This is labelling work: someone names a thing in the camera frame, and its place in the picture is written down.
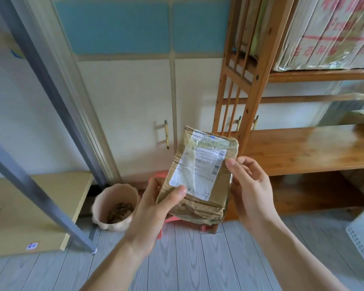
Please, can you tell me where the person's left hand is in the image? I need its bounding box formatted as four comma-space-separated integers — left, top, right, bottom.
124, 177, 187, 258

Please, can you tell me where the person's right hand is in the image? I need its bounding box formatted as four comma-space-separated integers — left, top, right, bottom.
225, 156, 281, 234

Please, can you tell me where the large cardboard parcel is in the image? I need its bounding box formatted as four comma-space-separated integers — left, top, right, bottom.
155, 125, 239, 226

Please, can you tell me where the wooden shelf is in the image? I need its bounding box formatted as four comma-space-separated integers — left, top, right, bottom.
212, 0, 364, 222

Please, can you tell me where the grey metal beige board shelf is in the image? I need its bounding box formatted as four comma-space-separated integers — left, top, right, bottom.
0, 0, 110, 260

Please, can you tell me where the person's right forearm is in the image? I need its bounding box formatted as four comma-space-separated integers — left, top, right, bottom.
251, 217, 349, 291

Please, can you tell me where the beige round pot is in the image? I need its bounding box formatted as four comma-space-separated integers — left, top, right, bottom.
92, 183, 142, 232

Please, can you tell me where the pink plastic stool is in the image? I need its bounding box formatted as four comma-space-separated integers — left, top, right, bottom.
144, 170, 220, 240

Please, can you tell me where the white cabinet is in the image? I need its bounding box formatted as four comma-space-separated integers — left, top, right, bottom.
21, 0, 337, 186

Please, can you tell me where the plastic wrapped printed carton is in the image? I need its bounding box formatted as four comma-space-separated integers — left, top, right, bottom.
273, 0, 364, 72

